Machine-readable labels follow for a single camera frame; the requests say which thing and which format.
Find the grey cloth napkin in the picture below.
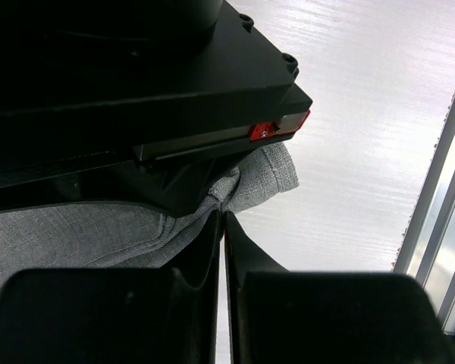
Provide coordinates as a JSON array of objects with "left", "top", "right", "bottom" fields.
[{"left": 0, "top": 143, "right": 299, "bottom": 288}]

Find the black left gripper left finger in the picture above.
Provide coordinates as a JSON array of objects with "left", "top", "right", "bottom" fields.
[{"left": 0, "top": 212, "right": 221, "bottom": 363}]

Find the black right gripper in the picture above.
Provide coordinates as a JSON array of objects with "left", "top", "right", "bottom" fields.
[{"left": 0, "top": 1, "right": 312, "bottom": 217}]

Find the aluminium front rail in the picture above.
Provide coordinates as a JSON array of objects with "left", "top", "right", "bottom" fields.
[{"left": 393, "top": 93, "right": 455, "bottom": 336}]

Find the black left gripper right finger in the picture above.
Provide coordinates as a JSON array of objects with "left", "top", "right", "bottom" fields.
[{"left": 224, "top": 212, "right": 455, "bottom": 363}]

